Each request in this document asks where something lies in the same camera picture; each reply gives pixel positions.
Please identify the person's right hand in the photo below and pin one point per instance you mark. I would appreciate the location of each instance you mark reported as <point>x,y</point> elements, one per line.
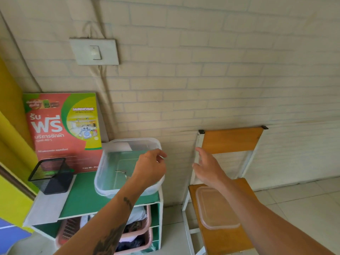
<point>209,169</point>

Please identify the person's left hand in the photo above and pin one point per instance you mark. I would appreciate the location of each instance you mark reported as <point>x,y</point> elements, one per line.
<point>148,169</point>

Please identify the person's left fingers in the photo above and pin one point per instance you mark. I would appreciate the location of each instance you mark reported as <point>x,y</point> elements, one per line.
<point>158,154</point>

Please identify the person's right thumb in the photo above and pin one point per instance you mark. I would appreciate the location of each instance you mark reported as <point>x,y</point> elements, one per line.
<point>196,168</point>

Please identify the person's right forearm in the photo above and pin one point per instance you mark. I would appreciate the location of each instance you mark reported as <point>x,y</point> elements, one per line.
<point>265,223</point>

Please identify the person's left forearm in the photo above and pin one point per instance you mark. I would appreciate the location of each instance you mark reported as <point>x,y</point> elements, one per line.
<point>106,220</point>

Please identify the small metal keys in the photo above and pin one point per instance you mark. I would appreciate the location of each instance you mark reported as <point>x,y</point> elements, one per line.
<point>121,172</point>

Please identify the clear plastic container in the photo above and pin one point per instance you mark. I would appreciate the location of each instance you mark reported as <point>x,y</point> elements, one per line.
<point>114,161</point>

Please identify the clear plastic lid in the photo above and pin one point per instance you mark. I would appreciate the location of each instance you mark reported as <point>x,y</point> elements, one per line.
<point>216,209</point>

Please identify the green and white shelf cabinet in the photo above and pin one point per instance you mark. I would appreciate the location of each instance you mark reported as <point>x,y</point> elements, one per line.
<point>85,193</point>

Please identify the small pink laundry basket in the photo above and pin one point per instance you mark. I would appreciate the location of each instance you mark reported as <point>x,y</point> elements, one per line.
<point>143,244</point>

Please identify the dark clothes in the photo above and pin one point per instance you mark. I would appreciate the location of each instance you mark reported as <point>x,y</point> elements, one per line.
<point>127,244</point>

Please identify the red and green poster board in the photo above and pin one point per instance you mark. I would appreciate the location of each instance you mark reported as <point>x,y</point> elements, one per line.
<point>58,130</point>

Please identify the black mesh pen holder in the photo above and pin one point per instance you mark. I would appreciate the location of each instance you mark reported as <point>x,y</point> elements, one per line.
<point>51,177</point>

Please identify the large pink laundry basket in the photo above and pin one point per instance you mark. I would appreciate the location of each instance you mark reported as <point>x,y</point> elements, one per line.
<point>69,228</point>

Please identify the white paper sheet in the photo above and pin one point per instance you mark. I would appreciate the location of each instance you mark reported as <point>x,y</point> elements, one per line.
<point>46,207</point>

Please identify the yellow panel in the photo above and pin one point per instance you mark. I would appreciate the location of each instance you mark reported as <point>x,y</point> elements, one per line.
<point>13,146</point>

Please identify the blue panel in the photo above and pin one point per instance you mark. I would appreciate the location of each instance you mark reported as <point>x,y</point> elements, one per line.
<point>12,236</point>

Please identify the wooden chair white metal frame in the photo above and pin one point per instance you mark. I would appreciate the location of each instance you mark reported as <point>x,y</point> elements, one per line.
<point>231,139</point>

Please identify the white wall light switch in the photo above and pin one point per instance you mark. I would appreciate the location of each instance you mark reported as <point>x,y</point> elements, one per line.
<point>93,51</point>

